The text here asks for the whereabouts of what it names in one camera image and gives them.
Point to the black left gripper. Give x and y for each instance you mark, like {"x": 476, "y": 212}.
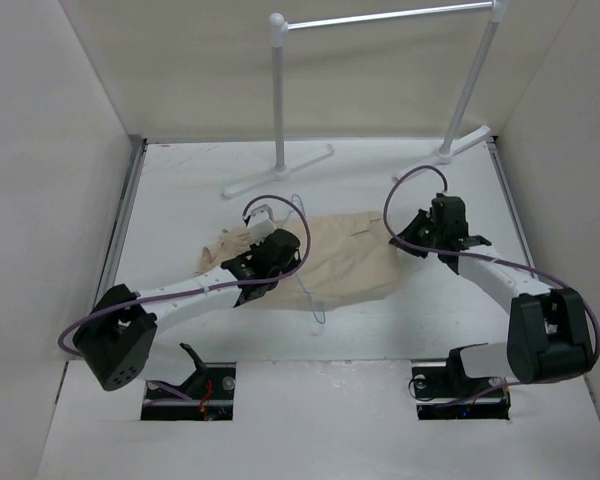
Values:
{"x": 290, "y": 265}

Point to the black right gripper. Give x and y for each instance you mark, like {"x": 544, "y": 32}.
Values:
{"x": 422, "y": 217}

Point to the beige trousers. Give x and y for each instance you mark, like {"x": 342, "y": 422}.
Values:
{"x": 350, "y": 262}

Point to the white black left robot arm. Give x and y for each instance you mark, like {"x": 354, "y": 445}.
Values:
{"x": 117, "y": 341}

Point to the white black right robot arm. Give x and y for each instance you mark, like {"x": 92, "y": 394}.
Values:
{"x": 548, "y": 337}

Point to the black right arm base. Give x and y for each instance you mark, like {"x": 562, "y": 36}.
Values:
{"x": 443, "y": 392}

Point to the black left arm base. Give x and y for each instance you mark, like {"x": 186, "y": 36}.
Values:
{"x": 186, "y": 388}

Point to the white clothes rack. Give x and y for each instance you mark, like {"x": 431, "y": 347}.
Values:
{"x": 388, "y": 74}

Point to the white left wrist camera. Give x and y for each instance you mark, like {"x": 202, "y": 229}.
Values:
{"x": 260, "y": 223}

